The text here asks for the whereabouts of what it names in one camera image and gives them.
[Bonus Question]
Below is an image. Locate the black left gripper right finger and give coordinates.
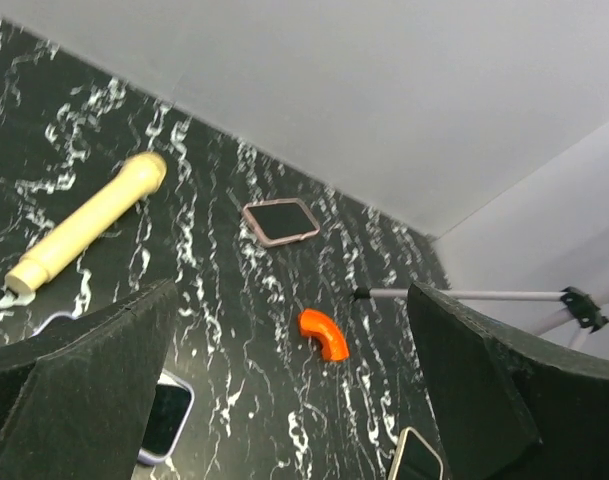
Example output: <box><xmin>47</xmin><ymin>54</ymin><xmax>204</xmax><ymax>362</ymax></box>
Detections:
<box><xmin>407</xmin><ymin>283</ymin><xmax>609</xmax><ymax>479</ymax></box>

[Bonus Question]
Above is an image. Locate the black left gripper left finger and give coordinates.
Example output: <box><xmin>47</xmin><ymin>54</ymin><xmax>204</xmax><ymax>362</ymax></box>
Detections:
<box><xmin>0</xmin><ymin>280</ymin><xmax>178</xmax><ymax>479</ymax></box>

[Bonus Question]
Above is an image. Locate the purple phone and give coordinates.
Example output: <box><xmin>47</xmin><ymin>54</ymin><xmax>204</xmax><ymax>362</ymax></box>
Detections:
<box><xmin>33</xmin><ymin>310</ymin><xmax>196</xmax><ymax>467</ymax></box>

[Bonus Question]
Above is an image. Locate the phone in pink case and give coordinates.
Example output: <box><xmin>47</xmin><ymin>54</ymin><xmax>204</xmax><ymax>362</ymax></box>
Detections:
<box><xmin>242</xmin><ymin>198</ymin><xmax>320</xmax><ymax>247</ymax></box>

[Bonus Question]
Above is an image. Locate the white music stand tripod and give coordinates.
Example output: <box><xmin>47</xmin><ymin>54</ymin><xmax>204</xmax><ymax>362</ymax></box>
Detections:
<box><xmin>352</xmin><ymin>285</ymin><xmax>609</xmax><ymax>351</ymax></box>

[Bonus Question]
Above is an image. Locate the orange curved pipe piece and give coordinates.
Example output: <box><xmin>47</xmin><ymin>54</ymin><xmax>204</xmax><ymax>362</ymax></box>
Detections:
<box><xmin>298</xmin><ymin>309</ymin><xmax>350</xmax><ymax>362</ymax></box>

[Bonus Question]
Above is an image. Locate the cream toy microphone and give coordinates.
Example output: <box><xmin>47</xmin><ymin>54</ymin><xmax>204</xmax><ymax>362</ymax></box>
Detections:
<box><xmin>4</xmin><ymin>152</ymin><xmax>167</xmax><ymax>295</ymax></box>

